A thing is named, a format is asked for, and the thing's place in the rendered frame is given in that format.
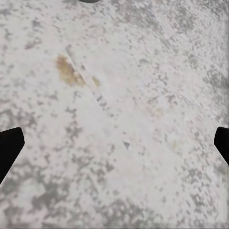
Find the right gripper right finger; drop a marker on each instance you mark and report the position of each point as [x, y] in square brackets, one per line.
[221, 141]

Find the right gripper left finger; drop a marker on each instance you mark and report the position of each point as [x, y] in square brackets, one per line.
[11, 143]

